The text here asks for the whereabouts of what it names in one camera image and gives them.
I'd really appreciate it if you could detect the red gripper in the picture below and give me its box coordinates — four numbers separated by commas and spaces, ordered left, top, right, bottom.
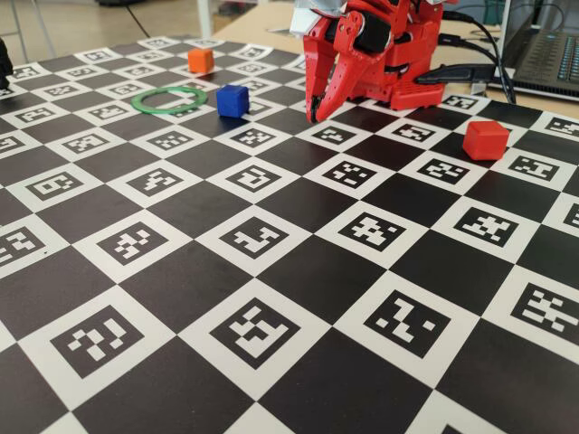
302, 9, 394, 124

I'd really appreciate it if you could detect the blue cube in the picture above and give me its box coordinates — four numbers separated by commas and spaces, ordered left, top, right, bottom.
215, 84, 252, 118

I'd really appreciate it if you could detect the red cube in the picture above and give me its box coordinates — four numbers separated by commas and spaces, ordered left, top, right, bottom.
461, 119, 511, 162

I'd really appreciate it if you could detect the red robot arm base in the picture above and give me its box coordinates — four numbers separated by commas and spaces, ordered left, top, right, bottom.
379, 53, 447, 111

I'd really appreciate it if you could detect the orange cube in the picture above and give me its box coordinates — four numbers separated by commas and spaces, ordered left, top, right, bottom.
187, 47, 214, 74

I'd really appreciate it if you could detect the white table leg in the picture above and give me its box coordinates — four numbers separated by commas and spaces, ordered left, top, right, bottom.
197, 0, 214, 40

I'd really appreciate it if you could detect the dark laptop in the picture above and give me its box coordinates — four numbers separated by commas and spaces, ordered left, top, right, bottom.
499, 0, 579, 103

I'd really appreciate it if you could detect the black stand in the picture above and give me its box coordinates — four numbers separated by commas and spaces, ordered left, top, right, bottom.
0, 38, 14, 90

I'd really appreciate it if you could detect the black cable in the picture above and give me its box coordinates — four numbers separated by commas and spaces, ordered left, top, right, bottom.
441, 11, 517, 104
439, 33, 498, 64
414, 63, 516, 88

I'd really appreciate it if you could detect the green flat ring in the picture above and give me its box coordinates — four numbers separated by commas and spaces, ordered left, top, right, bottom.
130, 86, 209, 115

